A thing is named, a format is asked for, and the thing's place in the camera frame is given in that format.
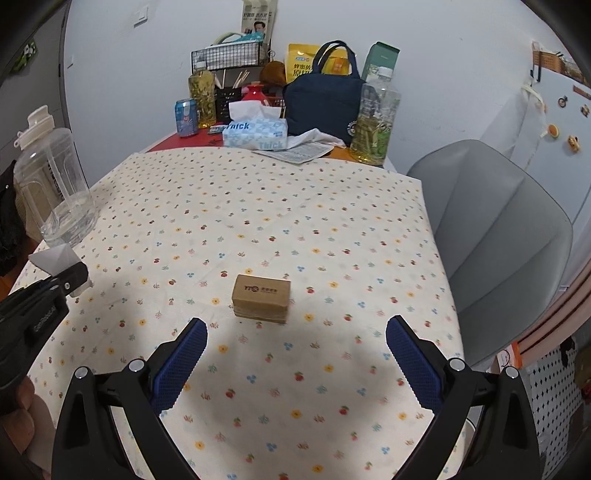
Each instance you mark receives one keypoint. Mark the small brown cardboard box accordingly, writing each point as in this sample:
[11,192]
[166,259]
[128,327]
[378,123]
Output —
[261,298]

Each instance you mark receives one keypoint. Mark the blue tissue pack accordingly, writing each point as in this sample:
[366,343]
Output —
[255,126]

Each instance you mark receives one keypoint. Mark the person's left hand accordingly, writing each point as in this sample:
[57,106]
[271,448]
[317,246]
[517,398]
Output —
[30,427]

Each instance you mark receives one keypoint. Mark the white cloth on table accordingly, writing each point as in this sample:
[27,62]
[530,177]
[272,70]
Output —
[306,147]

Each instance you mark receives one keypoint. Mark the white refrigerator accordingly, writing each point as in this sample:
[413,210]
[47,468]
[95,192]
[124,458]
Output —
[545,130]

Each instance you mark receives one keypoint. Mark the yellow snack bag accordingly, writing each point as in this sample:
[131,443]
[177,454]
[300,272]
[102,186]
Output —
[300,56]

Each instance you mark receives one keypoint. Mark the green tea bottle right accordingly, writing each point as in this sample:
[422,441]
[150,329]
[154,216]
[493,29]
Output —
[379,106]

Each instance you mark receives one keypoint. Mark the grey chair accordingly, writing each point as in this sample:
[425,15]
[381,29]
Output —
[503,240]

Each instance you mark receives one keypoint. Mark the black wire basket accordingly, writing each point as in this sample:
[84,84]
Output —
[230,55]

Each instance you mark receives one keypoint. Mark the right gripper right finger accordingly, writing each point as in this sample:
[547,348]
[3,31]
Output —
[504,444]

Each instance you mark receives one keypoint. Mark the wall light switch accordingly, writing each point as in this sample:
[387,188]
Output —
[141,16]

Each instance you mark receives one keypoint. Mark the large clear water jug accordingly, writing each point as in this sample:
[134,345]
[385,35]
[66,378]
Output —
[50,177]

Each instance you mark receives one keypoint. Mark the black pen holder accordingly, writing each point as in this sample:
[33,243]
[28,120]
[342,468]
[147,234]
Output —
[223,97]

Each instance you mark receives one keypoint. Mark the green hanging cloth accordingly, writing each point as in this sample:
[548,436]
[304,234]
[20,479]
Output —
[29,52]

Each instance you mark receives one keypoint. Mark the blue soda can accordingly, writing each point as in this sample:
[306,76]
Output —
[186,117]

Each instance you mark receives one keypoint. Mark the white paper shopping bag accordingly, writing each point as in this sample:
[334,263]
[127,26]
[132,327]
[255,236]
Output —
[258,17]

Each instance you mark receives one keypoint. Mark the black garment on chair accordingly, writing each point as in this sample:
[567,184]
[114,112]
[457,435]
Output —
[12,229]

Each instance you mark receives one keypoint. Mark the wicker basket on fridge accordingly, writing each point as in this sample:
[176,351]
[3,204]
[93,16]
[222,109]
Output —
[553,61]

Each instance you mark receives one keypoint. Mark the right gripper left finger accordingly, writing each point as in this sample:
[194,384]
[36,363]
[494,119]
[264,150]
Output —
[87,444]

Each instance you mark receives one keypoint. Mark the floral cream tablecloth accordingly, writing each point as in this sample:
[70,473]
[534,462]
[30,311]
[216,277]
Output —
[318,397]

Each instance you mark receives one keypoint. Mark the green carton box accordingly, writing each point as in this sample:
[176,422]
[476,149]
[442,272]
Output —
[381,56]

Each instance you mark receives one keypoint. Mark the white plastic trash bag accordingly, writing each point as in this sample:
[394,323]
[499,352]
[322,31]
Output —
[61,261]

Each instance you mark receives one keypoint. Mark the red pot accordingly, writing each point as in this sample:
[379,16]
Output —
[254,92]

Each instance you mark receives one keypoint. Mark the navy blue lunch bag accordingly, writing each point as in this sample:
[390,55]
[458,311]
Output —
[327,102]

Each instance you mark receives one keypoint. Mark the yellow tea bottle left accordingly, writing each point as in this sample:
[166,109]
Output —
[202,89]

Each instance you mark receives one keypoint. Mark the grey door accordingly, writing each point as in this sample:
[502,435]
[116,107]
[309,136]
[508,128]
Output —
[42,81]

